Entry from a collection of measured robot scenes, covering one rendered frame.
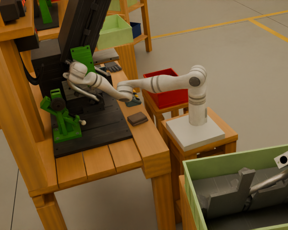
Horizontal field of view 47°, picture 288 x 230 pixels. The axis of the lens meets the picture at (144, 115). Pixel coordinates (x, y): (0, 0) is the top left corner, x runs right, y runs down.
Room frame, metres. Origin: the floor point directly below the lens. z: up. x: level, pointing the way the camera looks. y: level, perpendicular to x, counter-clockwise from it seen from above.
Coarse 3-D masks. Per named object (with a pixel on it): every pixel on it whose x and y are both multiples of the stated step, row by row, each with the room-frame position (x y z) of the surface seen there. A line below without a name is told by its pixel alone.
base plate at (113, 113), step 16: (80, 112) 1.76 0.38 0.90; (96, 112) 1.73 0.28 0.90; (112, 112) 1.71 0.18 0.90; (80, 128) 1.58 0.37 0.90; (96, 128) 1.56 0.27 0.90; (112, 128) 1.54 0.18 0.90; (128, 128) 1.52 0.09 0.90; (64, 144) 1.45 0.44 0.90; (80, 144) 1.43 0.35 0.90; (96, 144) 1.41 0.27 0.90
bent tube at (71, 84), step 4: (68, 72) 1.80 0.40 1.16; (68, 80) 1.78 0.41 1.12; (68, 84) 1.78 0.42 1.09; (72, 84) 1.78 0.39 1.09; (72, 88) 1.77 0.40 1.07; (76, 88) 1.77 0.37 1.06; (80, 92) 1.77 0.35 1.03; (84, 92) 1.77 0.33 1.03; (88, 92) 1.79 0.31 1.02; (88, 96) 1.77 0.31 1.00; (92, 96) 1.77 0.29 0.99; (96, 96) 1.78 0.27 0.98; (96, 100) 1.77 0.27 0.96
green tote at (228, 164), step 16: (192, 160) 1.12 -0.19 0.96; (208, 160) 1.12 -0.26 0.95; (224, 160) 1.12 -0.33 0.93; (240, 160) 1.12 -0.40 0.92; (256, 160) 1.13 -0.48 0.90; (272, 160) 1.13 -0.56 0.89; (192, 176) 1.12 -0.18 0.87; (208, 176) 1.12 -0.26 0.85; (192, 192) 0.93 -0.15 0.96; (192, 208) 0.96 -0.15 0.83
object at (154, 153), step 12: (120, 72) 2.25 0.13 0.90; (120, 108) 1.75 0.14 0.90; (132, 108) 1.73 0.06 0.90; (144, 108) 1.71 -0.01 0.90; (132, 132) 1.48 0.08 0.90; (144, 132) 1.46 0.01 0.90; (156, 132) 1.45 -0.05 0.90; (144, 144) 1.36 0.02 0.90; (156, 144) 1.34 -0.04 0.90; (144, 156) 1.26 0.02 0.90; (156, 156) 1.27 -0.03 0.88; (168, 156) 1.28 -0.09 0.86; (144, 168) 1.26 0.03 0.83; (156, 168) 1.27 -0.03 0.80; (168, 168) 1.28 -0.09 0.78
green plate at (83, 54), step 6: (72, 48) 1.87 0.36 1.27; (78, 48) 1.87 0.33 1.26; (84, 48) 1.88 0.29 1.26; (72, 54) 1.86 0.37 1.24; (78, 54) 1.86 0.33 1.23; (84, 54) 1.87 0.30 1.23; (90, 54) 1.87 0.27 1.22; (78, 60) 1.85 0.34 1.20; (84, 60) 1.86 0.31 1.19; (90, 60) 1.86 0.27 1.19; (90, 66) 1.85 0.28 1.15
